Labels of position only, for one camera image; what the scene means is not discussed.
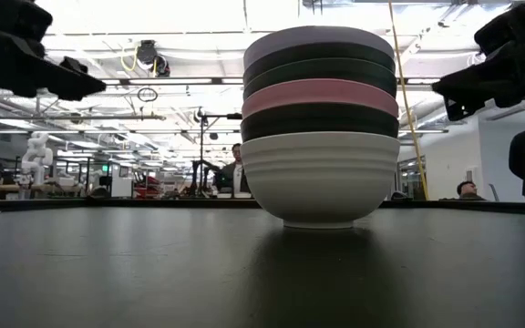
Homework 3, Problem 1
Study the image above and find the pink bowl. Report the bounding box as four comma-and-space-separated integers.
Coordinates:
241, 77, 400, 119

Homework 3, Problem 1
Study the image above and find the black tripod stand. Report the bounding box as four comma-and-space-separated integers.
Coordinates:
188, 108, 243, 198

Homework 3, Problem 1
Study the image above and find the lavender bowl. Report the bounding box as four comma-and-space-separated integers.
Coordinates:
242, 25, 396, 69

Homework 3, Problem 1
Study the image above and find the yellow cable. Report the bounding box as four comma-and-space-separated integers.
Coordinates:
387, 0, 430, 201

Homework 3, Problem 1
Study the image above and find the long ceiling light strip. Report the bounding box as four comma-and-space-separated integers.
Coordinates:
396, 77, 442, 86
102, 77, 245, 87

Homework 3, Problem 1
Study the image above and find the white ribbed bowl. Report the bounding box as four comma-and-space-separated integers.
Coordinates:
239, 130, 401, 231

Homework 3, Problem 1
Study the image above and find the red cart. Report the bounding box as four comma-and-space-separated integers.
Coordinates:
131, 175, 162, 200

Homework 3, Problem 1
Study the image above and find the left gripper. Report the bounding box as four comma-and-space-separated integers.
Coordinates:
0, 0, 108, 103

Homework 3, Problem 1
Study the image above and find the black bowl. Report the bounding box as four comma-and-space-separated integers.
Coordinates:
242, 41, 396, 86
240, 101, 401, 143
242, 57, 398, 100

